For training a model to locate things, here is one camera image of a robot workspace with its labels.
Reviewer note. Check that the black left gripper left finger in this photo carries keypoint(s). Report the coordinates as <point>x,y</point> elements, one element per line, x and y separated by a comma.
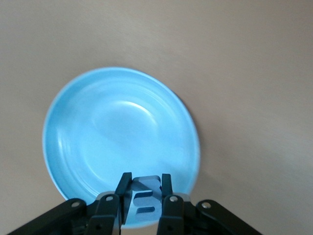
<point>102,215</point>

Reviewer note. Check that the blue plate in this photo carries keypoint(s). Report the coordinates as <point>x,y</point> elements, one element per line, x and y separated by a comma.
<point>110,137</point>

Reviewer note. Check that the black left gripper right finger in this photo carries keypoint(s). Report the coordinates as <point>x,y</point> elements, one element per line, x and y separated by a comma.
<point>176,215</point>

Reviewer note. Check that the blue letter m block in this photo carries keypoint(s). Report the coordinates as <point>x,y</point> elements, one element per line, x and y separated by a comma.
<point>146,200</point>

